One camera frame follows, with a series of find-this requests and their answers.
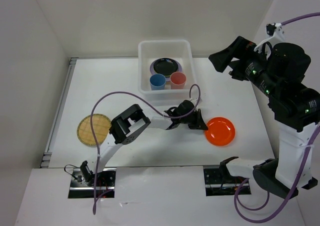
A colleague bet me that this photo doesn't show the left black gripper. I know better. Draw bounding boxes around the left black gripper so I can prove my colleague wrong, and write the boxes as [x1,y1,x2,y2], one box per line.
[179,109,207,131]

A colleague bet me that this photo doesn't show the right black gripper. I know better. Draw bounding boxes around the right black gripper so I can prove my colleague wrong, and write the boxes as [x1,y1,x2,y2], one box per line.
[208,34,280,98]

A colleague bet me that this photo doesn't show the orange plastic plate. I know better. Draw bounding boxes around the orange plastic plate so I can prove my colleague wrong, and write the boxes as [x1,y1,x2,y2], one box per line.
[204,117,236,147]

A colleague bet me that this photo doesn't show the pink plastic cup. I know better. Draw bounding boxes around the pink plastic cup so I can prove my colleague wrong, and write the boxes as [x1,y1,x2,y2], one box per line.
[170,71,187,90]

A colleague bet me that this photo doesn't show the purple plastic plate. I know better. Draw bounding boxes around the purple plastic plate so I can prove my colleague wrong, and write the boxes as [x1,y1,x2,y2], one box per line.
[149,59,183,82]

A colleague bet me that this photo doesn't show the blue plastic cup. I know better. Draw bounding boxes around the blue plastic cup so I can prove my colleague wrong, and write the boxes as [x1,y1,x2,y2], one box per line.
[149,73,167,91]

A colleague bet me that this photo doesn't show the black plastic plate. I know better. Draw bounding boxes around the black plastic plate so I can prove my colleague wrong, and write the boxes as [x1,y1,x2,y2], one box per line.
[153,58,179,77]

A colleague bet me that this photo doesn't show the round bamboo tray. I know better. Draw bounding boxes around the round bamboo tray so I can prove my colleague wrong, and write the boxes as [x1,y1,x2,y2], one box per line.
[76,113,112,147]

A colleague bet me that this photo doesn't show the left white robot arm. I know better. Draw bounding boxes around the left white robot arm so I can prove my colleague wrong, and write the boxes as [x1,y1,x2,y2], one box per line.
[80,100,208,186]

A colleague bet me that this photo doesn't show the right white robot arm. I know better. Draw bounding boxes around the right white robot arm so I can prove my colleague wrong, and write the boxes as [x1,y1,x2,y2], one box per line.
[209,36,320,198]

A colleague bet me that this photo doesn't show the clear plastic bin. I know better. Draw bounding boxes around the clear plastic bin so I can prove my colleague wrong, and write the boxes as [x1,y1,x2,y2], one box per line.
[138,39,197,100]

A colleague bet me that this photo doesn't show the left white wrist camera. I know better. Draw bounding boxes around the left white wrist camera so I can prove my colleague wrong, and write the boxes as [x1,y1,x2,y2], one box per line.
[188,97,202,111]

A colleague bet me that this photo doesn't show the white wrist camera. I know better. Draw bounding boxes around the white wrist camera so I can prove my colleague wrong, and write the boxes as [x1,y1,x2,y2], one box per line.
[254,22,285,53]
[188,97,202,111]

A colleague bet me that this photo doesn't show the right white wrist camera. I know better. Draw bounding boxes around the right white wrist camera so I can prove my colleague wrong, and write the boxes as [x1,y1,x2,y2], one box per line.
[254,22,285,53]

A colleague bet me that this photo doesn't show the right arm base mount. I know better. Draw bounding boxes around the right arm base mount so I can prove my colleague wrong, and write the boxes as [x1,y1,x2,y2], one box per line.
[203,165,245,197]

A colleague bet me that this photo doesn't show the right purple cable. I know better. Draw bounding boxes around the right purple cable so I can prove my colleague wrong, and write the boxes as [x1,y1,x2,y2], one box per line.
[233,12,320,223]

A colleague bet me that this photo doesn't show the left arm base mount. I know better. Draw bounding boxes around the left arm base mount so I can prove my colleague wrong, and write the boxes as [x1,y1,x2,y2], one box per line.
[63,164,116,199]

